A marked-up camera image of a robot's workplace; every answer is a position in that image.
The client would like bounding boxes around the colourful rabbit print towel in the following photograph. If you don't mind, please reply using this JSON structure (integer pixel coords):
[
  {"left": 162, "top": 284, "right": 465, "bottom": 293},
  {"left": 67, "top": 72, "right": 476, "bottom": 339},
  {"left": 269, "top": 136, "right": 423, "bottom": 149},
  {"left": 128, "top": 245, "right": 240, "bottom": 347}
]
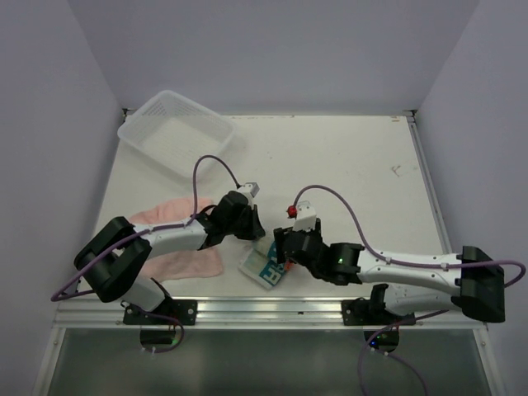
[{"left": 238, "top": 237, "right": 293, "bottom": 290}]

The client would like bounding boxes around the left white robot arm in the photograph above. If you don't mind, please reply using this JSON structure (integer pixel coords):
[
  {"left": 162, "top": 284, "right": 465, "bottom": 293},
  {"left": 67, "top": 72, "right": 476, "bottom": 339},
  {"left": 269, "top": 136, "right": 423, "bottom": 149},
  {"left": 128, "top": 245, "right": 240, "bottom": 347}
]
[{"left": 73, "top": 183, "right": 265, "bottom": 324}]

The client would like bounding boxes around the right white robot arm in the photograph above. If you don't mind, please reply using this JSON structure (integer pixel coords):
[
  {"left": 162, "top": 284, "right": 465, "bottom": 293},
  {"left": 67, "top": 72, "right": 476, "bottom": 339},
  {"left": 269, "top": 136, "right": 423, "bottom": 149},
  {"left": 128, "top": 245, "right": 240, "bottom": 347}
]
[{"left": 273, "top": 221, "right": 506, "bottom": 324}]

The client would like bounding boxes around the pink towel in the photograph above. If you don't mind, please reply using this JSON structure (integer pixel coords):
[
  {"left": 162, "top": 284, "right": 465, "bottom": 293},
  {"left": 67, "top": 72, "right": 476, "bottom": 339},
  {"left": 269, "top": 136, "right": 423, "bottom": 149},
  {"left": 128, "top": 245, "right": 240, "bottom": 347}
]
[{"left": 123, "top": 196, "right": 226, "bottom": 281}]

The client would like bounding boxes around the translucent plastic basket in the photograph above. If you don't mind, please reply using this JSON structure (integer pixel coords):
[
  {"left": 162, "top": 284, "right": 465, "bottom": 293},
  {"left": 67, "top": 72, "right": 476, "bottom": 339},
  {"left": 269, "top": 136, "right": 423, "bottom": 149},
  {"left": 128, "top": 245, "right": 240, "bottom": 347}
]
[{"left": 117, "top": 90, "right": 237, "bottom": 178}]

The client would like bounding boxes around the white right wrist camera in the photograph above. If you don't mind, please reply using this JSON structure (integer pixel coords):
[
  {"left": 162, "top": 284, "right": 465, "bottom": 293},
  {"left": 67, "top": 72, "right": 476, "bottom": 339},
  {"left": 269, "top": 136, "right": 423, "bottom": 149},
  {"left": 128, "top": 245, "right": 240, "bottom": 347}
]
[{"left": 292, "top": 200, "right": 317, "bottom": 232}]

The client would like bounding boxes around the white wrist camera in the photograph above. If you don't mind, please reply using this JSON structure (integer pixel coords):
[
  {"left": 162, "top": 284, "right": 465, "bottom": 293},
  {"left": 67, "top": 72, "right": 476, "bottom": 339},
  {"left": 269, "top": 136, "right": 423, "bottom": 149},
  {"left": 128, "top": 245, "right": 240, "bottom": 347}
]
[
  {"left": 292, "top": 200, "right": 317, "bottom": 232},
  {"left": 238, "top": 182, "right": 260, "bottom": 200}
]

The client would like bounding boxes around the right wrist camera red plug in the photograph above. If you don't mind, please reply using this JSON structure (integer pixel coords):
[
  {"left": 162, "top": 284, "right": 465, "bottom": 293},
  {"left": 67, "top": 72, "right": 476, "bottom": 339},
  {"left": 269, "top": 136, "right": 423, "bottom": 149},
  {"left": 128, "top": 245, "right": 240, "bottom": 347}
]
[{"left": 286, "top": 205, "right": 298, "bottom": 219}]

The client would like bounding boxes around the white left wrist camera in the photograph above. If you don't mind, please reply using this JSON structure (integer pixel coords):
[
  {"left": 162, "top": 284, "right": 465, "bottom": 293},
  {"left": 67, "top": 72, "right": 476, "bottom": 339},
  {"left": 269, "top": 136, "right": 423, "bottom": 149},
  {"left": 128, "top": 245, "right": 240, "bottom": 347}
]
[{"left": 238, "top": 182, "right": 260, "bottom": 200}]

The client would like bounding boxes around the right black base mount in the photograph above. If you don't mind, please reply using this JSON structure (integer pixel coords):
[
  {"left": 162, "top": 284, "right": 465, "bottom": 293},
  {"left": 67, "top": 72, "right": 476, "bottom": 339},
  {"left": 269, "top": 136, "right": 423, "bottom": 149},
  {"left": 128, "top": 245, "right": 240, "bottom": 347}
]
[{"left": 341, "top": 284, "right": 417, "bottom": 326}]

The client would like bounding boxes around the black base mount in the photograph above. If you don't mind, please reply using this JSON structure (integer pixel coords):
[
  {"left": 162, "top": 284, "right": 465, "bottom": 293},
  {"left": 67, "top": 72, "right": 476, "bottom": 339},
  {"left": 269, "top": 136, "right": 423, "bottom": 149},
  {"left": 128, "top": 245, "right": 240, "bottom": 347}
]
[
  {"left": 341, "top": 284, "right": 417, "bottom": 326},
  {"left": 123, "top": 299, "right": 198, "bottom": 326}
]

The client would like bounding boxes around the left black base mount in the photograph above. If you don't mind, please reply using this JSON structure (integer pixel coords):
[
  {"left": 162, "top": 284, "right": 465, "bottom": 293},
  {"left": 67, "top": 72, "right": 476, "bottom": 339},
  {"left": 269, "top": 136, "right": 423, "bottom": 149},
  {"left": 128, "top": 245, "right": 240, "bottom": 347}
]
[{"left": 123, "top": 299, "right": 198, "bottom": 326}]

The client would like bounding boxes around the aluminium right side rail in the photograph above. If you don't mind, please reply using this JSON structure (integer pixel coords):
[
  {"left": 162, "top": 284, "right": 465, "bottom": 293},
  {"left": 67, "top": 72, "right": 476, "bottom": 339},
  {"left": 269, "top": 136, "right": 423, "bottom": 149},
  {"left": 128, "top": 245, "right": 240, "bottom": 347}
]
[{"left": 403, "top": 109, "right": 479, "bottom": 298}]

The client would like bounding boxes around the aluminium rail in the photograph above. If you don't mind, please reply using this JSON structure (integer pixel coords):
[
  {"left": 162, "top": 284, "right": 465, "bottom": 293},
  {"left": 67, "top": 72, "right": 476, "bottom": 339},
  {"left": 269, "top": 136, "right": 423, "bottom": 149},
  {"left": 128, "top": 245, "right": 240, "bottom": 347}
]
[
  {"left": 403, "top": 109, "right": 479, "bottom": 298},
  {"left": 53, "top": 297, "right": 483, "bottom": 331}
]

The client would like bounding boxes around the aluminium front rail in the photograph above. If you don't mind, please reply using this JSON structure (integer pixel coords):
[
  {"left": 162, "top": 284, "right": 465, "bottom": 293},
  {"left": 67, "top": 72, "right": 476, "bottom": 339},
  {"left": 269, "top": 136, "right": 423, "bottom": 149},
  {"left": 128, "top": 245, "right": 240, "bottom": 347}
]
[{"left": 53, "top": 297, "right": 483, "bottom": 331}]

